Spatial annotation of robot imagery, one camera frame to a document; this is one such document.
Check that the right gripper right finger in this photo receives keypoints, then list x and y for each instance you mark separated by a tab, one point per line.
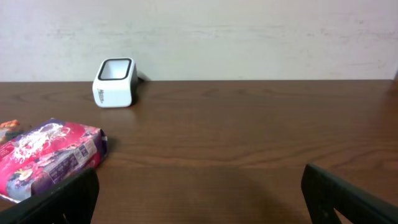
326	194

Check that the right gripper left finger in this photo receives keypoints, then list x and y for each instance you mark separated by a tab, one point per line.
72	200

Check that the purple red noodle packet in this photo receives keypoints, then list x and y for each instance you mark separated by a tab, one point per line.
34	161

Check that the small orange snack box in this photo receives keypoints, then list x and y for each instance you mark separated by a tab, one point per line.
10	130

